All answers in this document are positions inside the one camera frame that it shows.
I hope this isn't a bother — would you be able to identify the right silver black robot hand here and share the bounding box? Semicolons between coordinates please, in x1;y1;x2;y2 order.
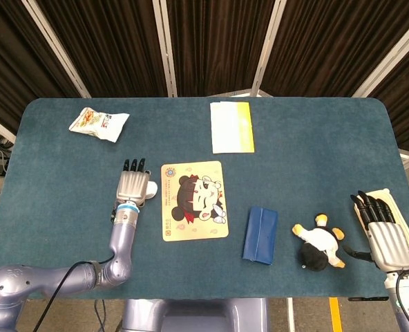
342;190;409;273

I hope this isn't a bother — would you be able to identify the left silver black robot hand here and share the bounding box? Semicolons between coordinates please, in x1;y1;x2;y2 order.
116;158;153;208

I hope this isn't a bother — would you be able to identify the white computer mouse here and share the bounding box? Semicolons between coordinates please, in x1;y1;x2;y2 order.
146;179;159;201

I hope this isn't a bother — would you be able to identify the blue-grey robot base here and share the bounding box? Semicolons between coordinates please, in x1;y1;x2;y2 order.
121;297;271;332

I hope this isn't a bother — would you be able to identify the cartoon girl mouse pad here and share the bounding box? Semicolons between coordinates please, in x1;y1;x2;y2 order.
160;160;230;243

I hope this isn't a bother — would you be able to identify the beige wooden tray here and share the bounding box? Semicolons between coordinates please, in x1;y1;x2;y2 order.
353;187;409;248

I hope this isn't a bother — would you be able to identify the black clamp bar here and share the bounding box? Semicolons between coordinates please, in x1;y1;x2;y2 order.
348;295;389;302

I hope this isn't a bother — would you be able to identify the blue felt table cloth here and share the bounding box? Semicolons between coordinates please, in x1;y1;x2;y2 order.
0;96;409;301

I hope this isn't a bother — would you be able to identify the black white plush toy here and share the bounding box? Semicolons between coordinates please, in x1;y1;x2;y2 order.
292;213;347;273

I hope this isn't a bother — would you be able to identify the white snack bag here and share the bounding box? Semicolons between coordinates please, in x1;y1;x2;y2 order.
68;107;131;143

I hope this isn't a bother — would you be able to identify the white yellow paper booklet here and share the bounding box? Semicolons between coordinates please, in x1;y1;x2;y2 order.
209;101;256;154

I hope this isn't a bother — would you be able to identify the blue folded pouch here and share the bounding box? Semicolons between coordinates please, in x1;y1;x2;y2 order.
241;205;279;266

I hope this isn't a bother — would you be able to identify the dark brown curtain panel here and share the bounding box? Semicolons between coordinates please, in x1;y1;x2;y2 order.
35;0;169;99
368;33;409;155
259;0;409;99
165;0;278;98
0;0;83;134

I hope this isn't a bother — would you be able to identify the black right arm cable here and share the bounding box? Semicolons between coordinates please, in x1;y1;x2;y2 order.
393;268;409;332

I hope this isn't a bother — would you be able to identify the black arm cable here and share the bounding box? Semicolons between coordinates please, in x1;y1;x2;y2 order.
32;254;116;332
393;268;409;332

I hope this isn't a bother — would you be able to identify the blue floor cable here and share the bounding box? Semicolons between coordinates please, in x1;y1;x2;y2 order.
93;299;107;332

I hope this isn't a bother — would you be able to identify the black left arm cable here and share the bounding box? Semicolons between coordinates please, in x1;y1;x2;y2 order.
32;254;116;332

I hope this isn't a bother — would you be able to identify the white frame foot bar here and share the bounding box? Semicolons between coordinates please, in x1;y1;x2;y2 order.
208;89;273;99

